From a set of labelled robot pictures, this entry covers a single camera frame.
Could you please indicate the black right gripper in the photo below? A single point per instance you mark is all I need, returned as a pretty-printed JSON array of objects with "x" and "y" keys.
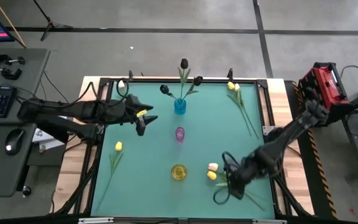
[{"x": 242, "y": 177}]

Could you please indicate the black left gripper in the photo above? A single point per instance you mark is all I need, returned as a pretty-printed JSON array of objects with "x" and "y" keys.
[{"x": 130, "y": 109}]

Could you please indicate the yellow artificial tulip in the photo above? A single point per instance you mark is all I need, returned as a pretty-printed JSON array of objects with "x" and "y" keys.
[
  {"x": 230, "y": 85},
  {"x": 211, "y": 175},
  {"x": 118, "y": 146}
]

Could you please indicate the black artificial tulip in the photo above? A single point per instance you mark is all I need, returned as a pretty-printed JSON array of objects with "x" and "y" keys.
[
  {"x": 198, "y": 81},
  {"x": 184, "y": 63},
  {"x": 164, "y": 89}
]

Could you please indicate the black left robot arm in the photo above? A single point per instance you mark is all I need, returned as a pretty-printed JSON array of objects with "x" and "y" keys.
[{"x": 73, "y": 110}]

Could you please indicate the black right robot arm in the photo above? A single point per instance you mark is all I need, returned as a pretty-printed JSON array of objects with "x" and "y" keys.
[{"x": 284, "y": 137}]

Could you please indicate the small blue glass vase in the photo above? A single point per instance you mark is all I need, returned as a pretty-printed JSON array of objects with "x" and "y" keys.
[{"x": 180, "y": 107}]

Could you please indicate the small purple glass vase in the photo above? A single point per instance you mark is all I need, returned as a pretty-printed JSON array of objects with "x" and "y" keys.
[{"x": 180, "y": 134}]

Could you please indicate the yellow textured glass vase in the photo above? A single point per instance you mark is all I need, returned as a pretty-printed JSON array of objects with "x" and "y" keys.
[{"x": 179, "y": 172}]

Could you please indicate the yellow tape strip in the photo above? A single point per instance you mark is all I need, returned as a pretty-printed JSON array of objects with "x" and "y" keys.
[{"x": 141, "y": 113}]

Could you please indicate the pale pink artificial tulip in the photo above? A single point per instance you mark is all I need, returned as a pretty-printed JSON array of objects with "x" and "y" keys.
[{"x": 213, "y": 167}]

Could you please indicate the white artificial tulip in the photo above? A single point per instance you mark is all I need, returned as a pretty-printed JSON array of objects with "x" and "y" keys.
[
  {"x": 121, "y": 84},
  {"x": 237, "y": 87}
]

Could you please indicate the table edge clamp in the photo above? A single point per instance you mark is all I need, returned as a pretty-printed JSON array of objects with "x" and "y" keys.
[
  {"x": 230, "y": 74},
  {"x": 130, "y": 75}
]

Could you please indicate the metal corner plate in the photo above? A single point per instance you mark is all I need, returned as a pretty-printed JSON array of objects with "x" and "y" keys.
[{"x": 268, "y": 130}]

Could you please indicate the teal table mat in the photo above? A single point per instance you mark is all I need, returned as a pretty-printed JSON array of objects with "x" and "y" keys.
[{"x": 151, "y": 193}]

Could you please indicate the hazard striped black platform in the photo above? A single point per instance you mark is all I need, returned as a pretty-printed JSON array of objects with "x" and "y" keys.
[{"x": 319, "y": 174}]

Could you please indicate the white papers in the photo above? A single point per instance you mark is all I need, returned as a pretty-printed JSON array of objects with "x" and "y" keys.
[{"x": 47, "y": 141}]

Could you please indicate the black tripod stand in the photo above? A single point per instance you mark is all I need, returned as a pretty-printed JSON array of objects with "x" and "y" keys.
[{"x": 51, "y": 25}]

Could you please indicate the black computer mouse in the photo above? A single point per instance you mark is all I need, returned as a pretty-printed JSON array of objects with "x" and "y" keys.
[{"x": 14, "y": 141}]

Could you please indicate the red and black tool case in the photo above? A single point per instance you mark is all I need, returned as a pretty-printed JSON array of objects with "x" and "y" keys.
[{"x": 325, "y": 84}]

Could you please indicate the black C-clamp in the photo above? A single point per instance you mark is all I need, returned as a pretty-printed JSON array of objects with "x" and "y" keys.
[
  {"x": 9, "y": 74},
  {"x": 2, "y": 58}
]

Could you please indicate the black round knob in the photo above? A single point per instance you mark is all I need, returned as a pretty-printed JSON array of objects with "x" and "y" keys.
[{"x": 26, "y": 190}]

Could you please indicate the black aluminium table frame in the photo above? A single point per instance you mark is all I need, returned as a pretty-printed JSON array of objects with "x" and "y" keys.
[{"x": 154, "y": 80}]

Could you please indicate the silver metal bracket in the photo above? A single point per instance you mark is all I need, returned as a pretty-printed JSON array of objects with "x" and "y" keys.
[
  {"x": 95, "y": 220},
  {"x": 269, "y": 221}
]

